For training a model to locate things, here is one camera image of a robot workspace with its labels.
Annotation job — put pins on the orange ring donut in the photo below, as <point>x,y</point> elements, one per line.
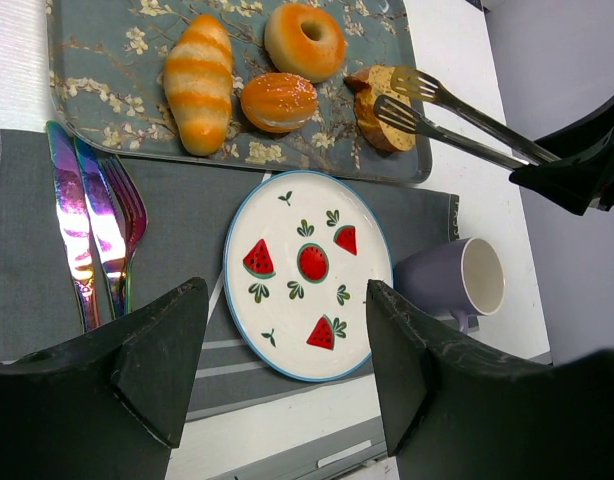
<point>304,40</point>

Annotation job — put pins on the grey striped placemat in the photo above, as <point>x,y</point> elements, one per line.
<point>189,210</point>

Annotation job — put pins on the floral grey serving tray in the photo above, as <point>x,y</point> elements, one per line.
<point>106,61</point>

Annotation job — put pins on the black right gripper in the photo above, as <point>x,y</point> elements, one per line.
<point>581,182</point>

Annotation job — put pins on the brown bread slice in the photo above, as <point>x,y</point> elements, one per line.
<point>367,84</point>

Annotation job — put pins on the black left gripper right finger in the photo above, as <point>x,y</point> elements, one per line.
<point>453,407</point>

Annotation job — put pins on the striped orange croissant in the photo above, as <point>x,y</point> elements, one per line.
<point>197,80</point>

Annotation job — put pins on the watermelon pattern white plate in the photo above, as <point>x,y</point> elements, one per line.
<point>297,258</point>

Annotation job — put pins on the iridescent table knife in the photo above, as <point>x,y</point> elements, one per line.
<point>73,219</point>
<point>109,241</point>

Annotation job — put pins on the iridescent fork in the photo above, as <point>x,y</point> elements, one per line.
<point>133,210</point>

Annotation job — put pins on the purple ceramic mug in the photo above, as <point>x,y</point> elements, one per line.
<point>461,279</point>

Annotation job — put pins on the round sesame bun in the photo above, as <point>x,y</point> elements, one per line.
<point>279,102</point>

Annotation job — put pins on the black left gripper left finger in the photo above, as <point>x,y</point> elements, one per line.
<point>109,404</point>

